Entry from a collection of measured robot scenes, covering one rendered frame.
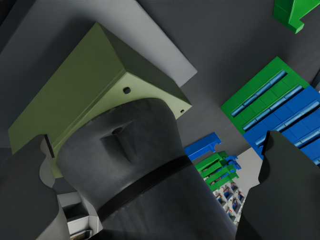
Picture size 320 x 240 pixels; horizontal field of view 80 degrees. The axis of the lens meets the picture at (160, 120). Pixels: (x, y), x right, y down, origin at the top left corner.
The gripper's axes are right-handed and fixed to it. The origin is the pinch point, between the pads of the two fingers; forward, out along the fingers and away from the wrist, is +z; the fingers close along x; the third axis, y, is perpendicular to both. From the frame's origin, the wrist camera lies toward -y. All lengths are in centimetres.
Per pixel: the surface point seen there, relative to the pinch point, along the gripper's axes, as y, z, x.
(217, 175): 143, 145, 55
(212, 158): 124, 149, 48
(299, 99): 21, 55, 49
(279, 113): 27, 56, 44
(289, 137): 34, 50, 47
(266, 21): -5, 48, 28
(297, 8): -8, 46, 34
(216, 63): 5.6, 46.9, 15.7
